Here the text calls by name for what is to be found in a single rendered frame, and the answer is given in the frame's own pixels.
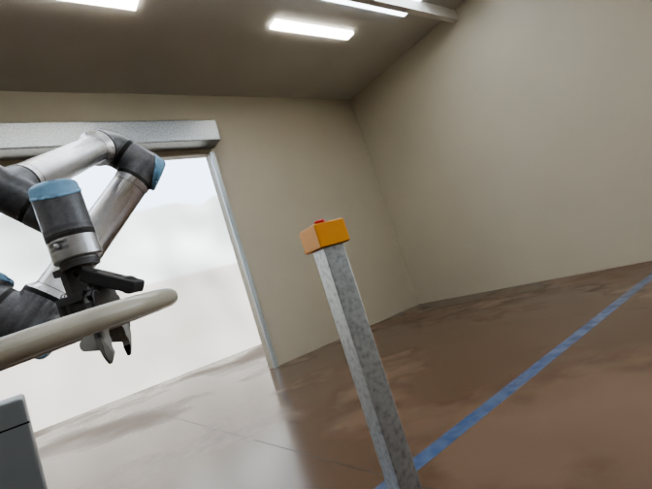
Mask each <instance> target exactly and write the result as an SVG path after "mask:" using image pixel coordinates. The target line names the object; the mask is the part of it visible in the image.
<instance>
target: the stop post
mask: <svg viewBox="0 0 652 489"><path fill-rule="evenodd" d="M299 235H300V238H301V242H302V245H303V248H304V251H305V254H311V253H313V256H314V259H315V262H316V265H317V268H318V271H319V273H320V277H321V280H322V283H323V286H324V289H325V292H326V296H327V299H328V302H329V305H330V308H331V311H332V314H333V317H334V320H335V323H336V326H337V329H338V333H339V336H340V339H341V342H342V347H343V350H344V354H345V357H346V360H347V363H348V366H349V368H350V372H351V375H352V378H353V381H354V384H355V387H356V391H357V394H358V397H359V400H360V403H361V406H362V410H363V412H364V415H365V418H366V421H367V424H368V427H369V431H370V434H371V437H372V440H373V443H374V446H375V452H376V455H377V458H378V461H379V463H380V467H381V470H382V473H383V476H384V479H385V482H386V486H387V489H422V486H421V483H420V480H419V477H418V474H417V471H416V468H415V466H414V462H413V459H412V456H411V453H410V450H409V447H408V442H407V439H406V436H405V432H404V429H403V426H402V423H401V420H400V417H399V414H398V412H397V409H396V406H395V403H394V399H393V396H392V393H391V390H390V387H389V384H388V381H387V378H386V375H385V372H384V369H383V366H382V363H381V360H380V357H379V354H378V351H377V348H376V345H375V340H374V337H373V333H372V330H371V327H370V324H369V321H368V318H367V315H366V313H365V310H364V307H363V303H362V300H361V297H360V294H359V291H358V288H357V285H356V282H355V279H354V276H353V273H352V270H351V267H350V264H349V261H348V258H347V255H346V252H345V249H344V246H343V243H345V242H347V241H349V240H350V238H349V235H348V232H347V229H346V226H345V223H344V220H343V218H338V219H334V220H329V221H325V222H321V223H316V224H313V225H312V226H311V227H309V228H308V229H306V230H304V231H302V232H301V233H300V234H299Z"/></svg>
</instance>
